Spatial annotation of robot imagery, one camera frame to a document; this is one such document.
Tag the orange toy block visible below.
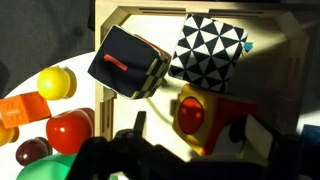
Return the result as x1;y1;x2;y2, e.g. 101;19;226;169
0;91;51;128

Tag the green plastic bowl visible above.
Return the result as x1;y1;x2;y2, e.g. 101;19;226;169
16;153;76;180

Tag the dark purple toy plum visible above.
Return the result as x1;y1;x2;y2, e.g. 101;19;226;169
16;137;53;166

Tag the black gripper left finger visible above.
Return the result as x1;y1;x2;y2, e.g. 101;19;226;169
66;111;185;180

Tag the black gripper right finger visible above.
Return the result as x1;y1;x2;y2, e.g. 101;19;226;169
190;115;307;180

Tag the red toy apple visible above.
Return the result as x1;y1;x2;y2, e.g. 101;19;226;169
46;109;93;155

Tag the wooden crate tray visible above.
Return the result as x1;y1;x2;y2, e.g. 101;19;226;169
88;0;309;158

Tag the orange plush cube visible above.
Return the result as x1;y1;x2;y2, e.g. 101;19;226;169
172;84;258;155

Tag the yellow toy banana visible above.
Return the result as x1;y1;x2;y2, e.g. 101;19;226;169
0;121;20;146

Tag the small blue cube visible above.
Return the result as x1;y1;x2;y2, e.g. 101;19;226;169
301;124;320;147

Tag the black white patterned plush cube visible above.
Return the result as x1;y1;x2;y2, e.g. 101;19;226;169
168;14;248;93

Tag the yellow toy lemon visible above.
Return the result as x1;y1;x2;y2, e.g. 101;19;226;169
37;66;77;101

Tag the dark navy plush cube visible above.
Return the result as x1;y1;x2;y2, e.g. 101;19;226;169
88;25;171;99

